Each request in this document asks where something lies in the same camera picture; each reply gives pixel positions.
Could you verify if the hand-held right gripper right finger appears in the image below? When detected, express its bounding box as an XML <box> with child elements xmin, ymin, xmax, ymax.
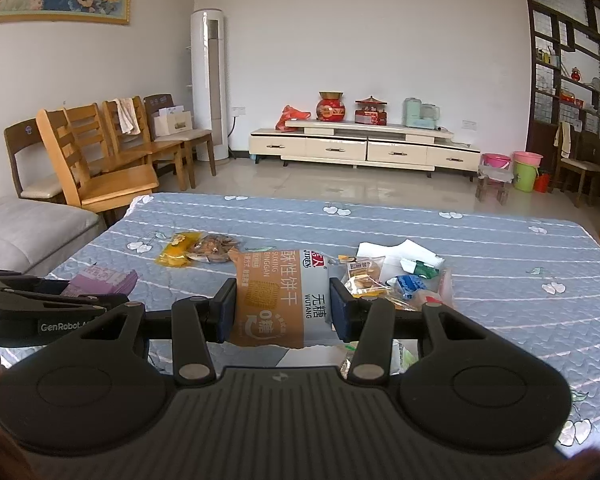
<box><xmin>330</xmin><ymin>277</ymin><xmax>531</xmax><ymax>386</ymax></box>

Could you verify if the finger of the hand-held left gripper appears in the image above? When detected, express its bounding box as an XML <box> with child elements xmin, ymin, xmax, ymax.
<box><xmin>0</xmin><ymin>275</ymin><xmax>68</xmax><ymax>295</ymax></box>
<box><xmin>10</xmin><ymin>291</ymin><xmax>131</xmax><ymax>310</ymax></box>

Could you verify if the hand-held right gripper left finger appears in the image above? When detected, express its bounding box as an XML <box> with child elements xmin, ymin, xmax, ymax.
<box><xmin>45</xmin><ymin>277</ymin><xmax>237</xmax><ymax>386</ymax></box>

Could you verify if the purple snack packet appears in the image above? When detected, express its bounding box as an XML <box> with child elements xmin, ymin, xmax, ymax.
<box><xmin>60</xmin><ymin>265</ymin><xmax>139</xmax><ymax>298</ymax></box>

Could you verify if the brown bread snack packet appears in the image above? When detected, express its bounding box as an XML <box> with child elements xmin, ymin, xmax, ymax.
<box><xmin>344</xmin><ymin>256</ymin><xmax>387</xmax><ymax>295</ymax></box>

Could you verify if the orange biscuit packet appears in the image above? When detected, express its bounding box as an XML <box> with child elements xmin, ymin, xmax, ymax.
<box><xmin>228</xmin><ymin>247</ymin><xmax>342</xmax><ymax>351</ymax></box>

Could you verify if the blue snack packet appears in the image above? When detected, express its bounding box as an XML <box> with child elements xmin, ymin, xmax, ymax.
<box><xmin>386</xmin><ymin>274</ymin><xmax>431</xmax><ymax>298</ymax></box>

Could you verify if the dark green snack packet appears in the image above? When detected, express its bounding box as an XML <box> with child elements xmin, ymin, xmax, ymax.
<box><xmin>399</xmin><ymin>258</ymin><xmax>440</xmax><ymax>279</ymax></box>

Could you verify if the grey sofa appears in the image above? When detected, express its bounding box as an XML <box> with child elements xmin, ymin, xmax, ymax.
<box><xmin>0</xmin><ymin>195</ymin><xmax>106</xmax><ymax>277</ymax></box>

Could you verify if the clear brown cookie packet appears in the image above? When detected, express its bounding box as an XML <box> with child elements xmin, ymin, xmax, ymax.
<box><xmin>185</xmin><ymin>233</ymin><xmax>242</xmax><ymax>264</ymax></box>

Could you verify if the plain yellow snack packet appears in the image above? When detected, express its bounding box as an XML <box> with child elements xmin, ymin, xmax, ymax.
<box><xmin>154</xmin><ymin>230</ymin><xmax>203</xmax><ymax>270</ymax></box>

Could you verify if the light wooden chair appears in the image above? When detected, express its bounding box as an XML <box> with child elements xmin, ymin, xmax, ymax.
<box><xmin>102</xmin><ymin>96</ymin><xmax>190</xmax><ymax>191</ymax></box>
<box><xmin>62</xmin><ymin>102</ymin><xmax>146</xmax><ymax>171</ymax></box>
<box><xmin>36</xmin><ymin>107</ymin><xmax>160</xmax><ymax>228</ymax></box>

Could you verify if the dark wooden cushioned chair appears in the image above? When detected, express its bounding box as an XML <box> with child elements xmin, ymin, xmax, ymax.
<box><xmin>4</xmin><ymin>117</ymin><xmax>68</xmax><ymax>203</ymax></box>
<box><xmin>143</xmin><ymin>92</ymin><xmax>217</xmax><ymax>188</ymax></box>

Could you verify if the cream television cabinet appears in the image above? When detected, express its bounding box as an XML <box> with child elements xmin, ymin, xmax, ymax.
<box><xmin>248</xmin><ymin>119</ymin><xmax>482</xmax><ymax>179</ymax></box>

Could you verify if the white towel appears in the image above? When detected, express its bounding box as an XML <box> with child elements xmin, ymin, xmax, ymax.
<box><xmin>112</xmin><ymin>97</ymin><xmax>142</xmax><ymax>136</ymax></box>

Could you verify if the red plastic bag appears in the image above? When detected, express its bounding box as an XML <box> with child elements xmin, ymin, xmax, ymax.
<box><xmin>275</xmin><ymin>105</ymin><xmax>312</xmax><ymax>133</ymax></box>

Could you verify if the white paper bag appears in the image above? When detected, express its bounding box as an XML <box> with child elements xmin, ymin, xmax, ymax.
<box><xmin>152</xmin><ymin>105</ymin><xmax>193</xmax><ymax>137</ymax></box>

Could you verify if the small wooden stool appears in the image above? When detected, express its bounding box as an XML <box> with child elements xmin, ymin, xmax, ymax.
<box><xmin>476</xmin><ymin>165</ymin><xmax>515</xmax><ymax>206</ymax></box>

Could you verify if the red pavilion ornament box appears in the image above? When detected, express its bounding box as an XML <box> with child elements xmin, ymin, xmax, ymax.
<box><xmin>355</xmin><ymin>95</ymin><xmax>388</xmax><ymax>126</ymax></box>

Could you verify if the red gold pot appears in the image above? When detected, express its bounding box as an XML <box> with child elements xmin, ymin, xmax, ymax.
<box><xmin>316</xmin><ymin>91</ymin><xmax>347</xmax><ymax>122</ymax></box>

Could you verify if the mint green kitchen appliance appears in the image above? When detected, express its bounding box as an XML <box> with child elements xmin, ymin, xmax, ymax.
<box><xmin>402</xmin><ymin>97</ymin><xmax>442</xmax><ymax>129</ymax></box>

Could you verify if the white standing air conditioner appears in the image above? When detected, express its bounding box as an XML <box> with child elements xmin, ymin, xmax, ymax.
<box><xmin>190</xmin><ymin>7</ymin><xmax>231</xmax><ymax>162</ymax></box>

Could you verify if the green bucket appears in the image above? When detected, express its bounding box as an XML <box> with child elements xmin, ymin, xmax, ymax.
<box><xmin>511</xmin><ymin>151</ymin><xmax>543</xmax><ymax>192</ymax></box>

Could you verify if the wooden chair with pale seat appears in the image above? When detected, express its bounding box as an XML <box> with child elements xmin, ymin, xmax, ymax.
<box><xmin>554</xmin><ymin>121</ymin><xmax>600</xmax><ymax>208</ymax></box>

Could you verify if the cream towel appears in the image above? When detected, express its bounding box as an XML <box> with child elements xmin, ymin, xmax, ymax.
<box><xmin>554</xmin><ymin>122</ymin><xmax>572</xmax><ymax>158</ymax></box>

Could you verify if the dark wooden shelf unit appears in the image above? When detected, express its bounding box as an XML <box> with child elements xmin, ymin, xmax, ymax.
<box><xmin>522</xmin><ymin>0</ymin><xmax>600</xmax><ymax>181</ymax></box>

